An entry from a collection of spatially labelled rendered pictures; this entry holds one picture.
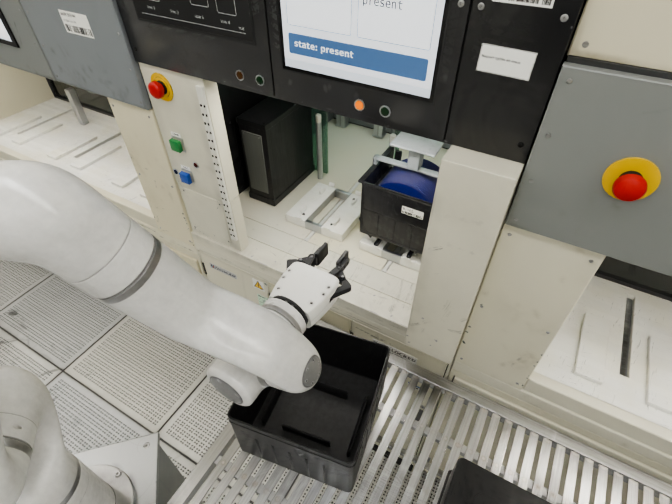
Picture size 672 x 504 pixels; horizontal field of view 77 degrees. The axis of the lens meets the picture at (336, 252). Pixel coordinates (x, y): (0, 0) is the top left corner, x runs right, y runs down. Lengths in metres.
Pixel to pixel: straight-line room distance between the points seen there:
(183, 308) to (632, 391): 1.00
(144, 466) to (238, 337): 0.64
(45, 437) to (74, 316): 1.71
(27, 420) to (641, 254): 0.98
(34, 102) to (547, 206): 2.34
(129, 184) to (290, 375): 1.30
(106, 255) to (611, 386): 1.07
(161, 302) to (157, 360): 1.72
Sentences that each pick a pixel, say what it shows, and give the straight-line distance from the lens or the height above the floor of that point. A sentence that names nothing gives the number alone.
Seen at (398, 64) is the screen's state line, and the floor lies 1.51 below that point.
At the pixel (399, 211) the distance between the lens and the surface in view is 1.14.
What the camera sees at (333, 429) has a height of 0.77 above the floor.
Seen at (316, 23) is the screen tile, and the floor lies 1.55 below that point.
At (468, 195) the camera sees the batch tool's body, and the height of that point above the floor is 1.35.
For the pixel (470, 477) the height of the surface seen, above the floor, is 0.86.
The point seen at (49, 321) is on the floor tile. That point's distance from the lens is 2.64.
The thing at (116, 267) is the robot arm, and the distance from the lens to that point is 0.48.
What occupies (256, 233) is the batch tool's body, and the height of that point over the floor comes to 0.87.
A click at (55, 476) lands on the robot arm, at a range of 0.92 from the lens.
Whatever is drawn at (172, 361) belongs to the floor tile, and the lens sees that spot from 2.20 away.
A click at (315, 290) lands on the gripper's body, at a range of 0.73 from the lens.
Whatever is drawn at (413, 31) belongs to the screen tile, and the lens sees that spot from 0.72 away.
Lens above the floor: 1.77
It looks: 44 degrees down
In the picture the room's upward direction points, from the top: straight up
